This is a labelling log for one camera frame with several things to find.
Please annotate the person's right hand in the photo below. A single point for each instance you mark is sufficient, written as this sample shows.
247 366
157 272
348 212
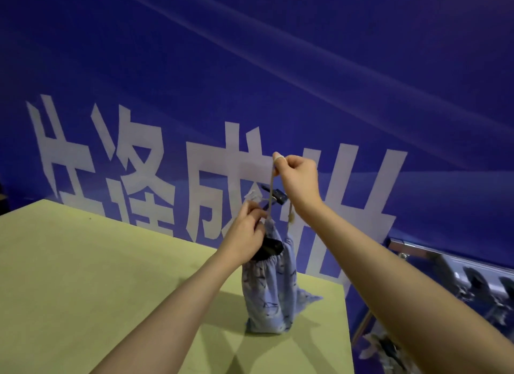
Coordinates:
303 183

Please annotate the blue banner with white characters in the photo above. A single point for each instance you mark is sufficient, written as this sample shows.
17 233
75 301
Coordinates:
257 84

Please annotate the person's left fingers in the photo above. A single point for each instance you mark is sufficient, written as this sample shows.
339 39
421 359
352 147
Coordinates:
253 215

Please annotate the person's left hand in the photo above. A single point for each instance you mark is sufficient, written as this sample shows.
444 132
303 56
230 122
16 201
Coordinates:
241 241

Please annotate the person's left forearm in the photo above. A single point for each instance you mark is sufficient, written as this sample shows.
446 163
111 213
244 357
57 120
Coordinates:
168 317

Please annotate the black object inside pouch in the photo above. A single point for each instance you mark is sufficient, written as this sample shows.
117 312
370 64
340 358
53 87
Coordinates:
270 247

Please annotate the person's right forearm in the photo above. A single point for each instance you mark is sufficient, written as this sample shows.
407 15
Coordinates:
401 289

